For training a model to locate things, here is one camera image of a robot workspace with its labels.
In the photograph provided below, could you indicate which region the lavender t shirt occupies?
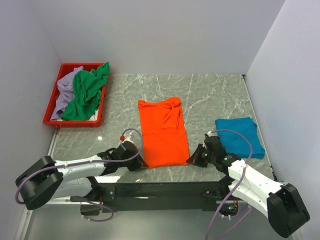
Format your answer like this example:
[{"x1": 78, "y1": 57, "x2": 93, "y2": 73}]
[{"x1": 50, "y1": 66, "x2": 84, "y2": 121}]

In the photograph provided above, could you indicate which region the red plastic bin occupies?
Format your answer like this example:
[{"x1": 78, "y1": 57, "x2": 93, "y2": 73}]
[{"x1": 43, "y1": 62, "x2": 107, "y2": 129}]

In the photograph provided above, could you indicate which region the folded teal t shirt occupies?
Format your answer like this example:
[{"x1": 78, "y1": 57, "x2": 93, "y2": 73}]
[{"x1": 215, "y1": 117, "x2": 265, "y2": 159}]

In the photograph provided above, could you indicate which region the black table edge rail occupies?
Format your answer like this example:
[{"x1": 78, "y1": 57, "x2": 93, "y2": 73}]
[{"x1": 84, "y1": 181, "x2": 230, "y2": 212}]

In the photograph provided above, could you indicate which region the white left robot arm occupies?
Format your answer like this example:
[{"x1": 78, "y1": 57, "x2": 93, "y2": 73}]
[{"x1": 15, "y1": 140, "x2": 148, "y2": 210}]

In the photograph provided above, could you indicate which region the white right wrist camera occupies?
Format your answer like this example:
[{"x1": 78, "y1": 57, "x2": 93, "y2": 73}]
[{"x1": 204, "y1": 130, "x2": 218, "y2": 138}]

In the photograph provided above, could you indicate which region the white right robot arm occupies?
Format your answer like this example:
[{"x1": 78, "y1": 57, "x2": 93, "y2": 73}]
[{"x1": 186, "y1": 136, "x2": 311, "y2": 238}]

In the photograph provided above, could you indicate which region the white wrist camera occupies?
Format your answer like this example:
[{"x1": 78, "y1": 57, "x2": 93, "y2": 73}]
[
  {"x1": 120, "y1": 135, "x2": 135, "y2": 144},
  {"x1": 204, "y1": 130, "x2": 218, "y2": 138}
]

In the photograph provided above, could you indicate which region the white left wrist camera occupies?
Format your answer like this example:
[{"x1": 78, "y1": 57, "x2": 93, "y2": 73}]
[{"x1": 120, "y1": 135, "x2": 135, "y2": 144}]

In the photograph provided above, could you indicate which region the green t shirt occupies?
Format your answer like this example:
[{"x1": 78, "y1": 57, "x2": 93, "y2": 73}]
[{"x1": 61, "y1": 62, "x2": 110, "y2": 121}]

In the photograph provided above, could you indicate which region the orange t shirt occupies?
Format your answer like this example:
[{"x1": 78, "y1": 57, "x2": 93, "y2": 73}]
[{"x1": 138, "y1": 97, "x2": 190, "y2": 169}]

